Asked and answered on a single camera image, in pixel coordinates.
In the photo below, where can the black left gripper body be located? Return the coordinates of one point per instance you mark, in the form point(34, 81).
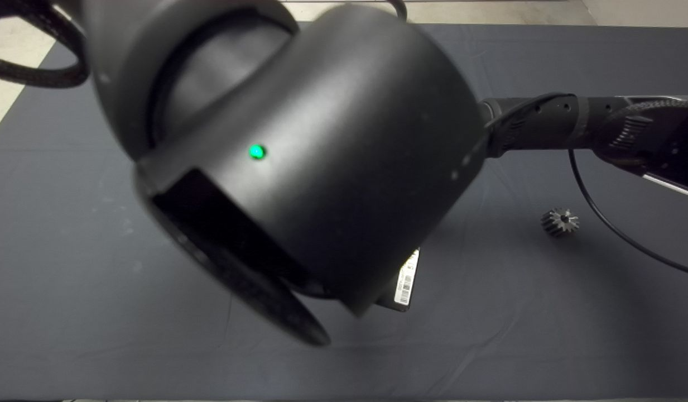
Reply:
point(406, 282)

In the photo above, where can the larger steel gear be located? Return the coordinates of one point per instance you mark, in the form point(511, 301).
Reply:
point(560, 222)

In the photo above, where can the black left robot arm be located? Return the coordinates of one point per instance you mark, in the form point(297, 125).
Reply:
point(321, 151)

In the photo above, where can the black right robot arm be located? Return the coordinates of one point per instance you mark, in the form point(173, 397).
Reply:
point(544, 125)

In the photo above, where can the dark grey table cloth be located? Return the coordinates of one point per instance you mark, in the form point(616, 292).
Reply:
point(154, 346)

